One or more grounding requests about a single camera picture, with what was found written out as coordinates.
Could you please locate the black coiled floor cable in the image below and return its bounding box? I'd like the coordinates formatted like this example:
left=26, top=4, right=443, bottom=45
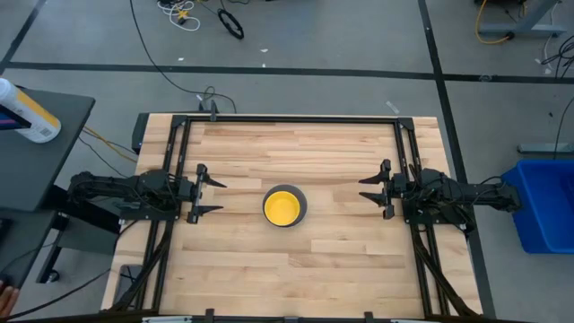
left=216, top=8, right=246, bottom=40

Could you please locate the white bottle yellow label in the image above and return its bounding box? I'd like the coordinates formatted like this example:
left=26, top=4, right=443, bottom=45
left=0, top=77, right=63, bottom=144

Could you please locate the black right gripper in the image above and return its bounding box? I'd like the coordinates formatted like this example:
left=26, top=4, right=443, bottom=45
left=358, top=159, right=396, bottom=221

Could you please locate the grey floor bar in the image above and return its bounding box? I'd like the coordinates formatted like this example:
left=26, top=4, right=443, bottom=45
left=516, top=143, right=574, bottom=155

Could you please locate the yellow bowl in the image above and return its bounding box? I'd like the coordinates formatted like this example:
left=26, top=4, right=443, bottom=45
left=264, top=190, right=301, bottom=227

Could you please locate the dark grey bowl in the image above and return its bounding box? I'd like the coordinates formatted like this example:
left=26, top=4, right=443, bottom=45
left=262, top=184, right=309, bottom=229

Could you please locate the black aluminium rig frame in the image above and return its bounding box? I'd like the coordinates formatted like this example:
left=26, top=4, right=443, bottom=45
left=109, top=111, right=483, bottom=323

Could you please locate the large blue plastic bin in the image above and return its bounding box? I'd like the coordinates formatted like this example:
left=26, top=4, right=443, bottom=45
left=500, top=159, right=574, bottom=256

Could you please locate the person's hand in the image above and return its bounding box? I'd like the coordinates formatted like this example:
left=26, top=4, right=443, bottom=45
left=0, top=284, right=21, bottom=318

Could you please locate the black floor cable bundle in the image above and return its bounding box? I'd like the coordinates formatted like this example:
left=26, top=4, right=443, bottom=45
left=540, top=34, right=574, bottom=80

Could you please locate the long black floor cable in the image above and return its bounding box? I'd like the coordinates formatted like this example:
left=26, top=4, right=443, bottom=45
left=128, top=0, right=238, bottom=114

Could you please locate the white coiled floor cable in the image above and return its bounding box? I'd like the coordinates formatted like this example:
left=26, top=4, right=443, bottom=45
left=156, top=0, right=202, bottom=33

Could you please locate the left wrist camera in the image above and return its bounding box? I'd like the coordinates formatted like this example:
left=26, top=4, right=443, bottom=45
left=178, top=178, right=196, bottom=201

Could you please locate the yellow floor cable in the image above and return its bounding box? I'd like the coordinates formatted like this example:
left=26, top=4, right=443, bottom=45
left=474, top=0, right=513, bottom=46

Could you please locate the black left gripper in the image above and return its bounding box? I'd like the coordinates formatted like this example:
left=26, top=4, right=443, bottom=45
left=187, top=163, right=228, bottom=225

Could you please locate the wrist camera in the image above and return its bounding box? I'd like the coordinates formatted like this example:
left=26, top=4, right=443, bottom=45
left=393, top=173, right=409, bottom=199
left=178, top=178, right=196, bottom=201

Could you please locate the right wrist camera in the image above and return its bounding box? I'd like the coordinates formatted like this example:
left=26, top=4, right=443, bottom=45
left=393, top=173, right=409, bottom=199

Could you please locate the grey table base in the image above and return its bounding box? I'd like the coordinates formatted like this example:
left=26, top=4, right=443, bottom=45
left=476, top=0, right=569, bottom=39

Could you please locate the dark grey side table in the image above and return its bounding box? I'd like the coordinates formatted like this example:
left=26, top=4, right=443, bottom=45
left=0, top=87, right=97, bottom=288

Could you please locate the thin yellow cable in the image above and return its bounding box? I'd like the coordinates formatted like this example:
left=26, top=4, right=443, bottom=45
left=82, top=126, right=138, bottom=164

